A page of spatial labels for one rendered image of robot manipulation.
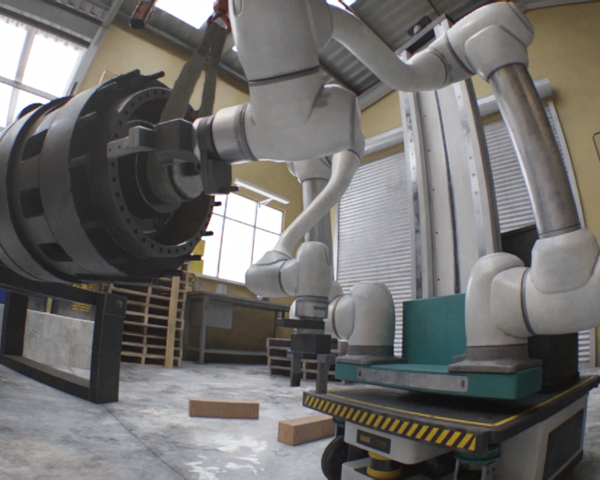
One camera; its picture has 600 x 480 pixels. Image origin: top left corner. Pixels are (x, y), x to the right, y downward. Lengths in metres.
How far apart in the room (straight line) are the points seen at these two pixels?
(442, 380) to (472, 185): 0.60
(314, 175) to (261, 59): 0.89
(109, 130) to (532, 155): 0.85
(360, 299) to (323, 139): 0.75
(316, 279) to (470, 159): 0.64
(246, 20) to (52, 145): 0.50
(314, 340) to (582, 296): 0.61
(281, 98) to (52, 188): 0.51
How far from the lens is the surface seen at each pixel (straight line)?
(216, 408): 2.06
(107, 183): 0.72
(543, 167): 0.77
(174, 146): 0.53
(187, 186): 0.80
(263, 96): 0.47
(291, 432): 1.63
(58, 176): 0.76
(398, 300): 6.32
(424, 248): 1.23
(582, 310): 0.75
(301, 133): 0.46
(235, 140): 0.51
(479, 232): 1.10
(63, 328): 3.40
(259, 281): 1.01
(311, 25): 0.48
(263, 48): 0.45
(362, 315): 1.13
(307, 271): 0.92
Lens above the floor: 0.49
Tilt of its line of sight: 16 degrees up
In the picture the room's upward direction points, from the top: 3 degrees clockwise
